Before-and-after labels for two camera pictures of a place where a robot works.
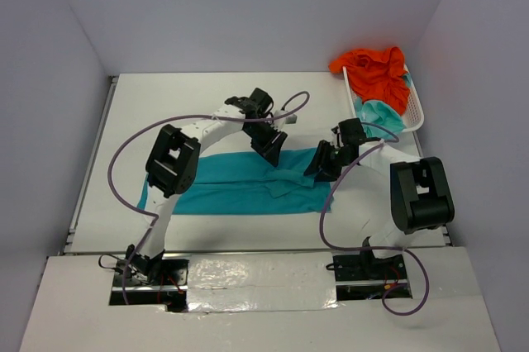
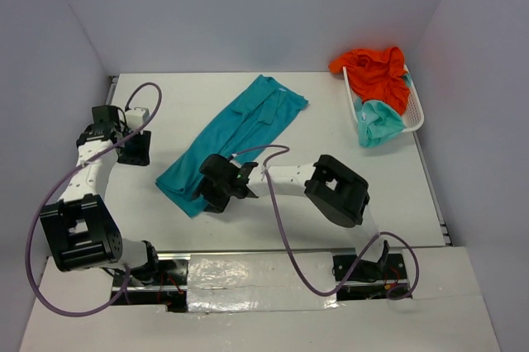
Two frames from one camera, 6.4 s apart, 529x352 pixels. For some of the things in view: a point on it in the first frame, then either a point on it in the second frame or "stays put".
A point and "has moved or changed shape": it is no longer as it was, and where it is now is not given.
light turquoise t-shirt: [379, 112] stays put
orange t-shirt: [376, 75] stays put
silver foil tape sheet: [261, 283] stays put
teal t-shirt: [250, 183] has moved or changed shape
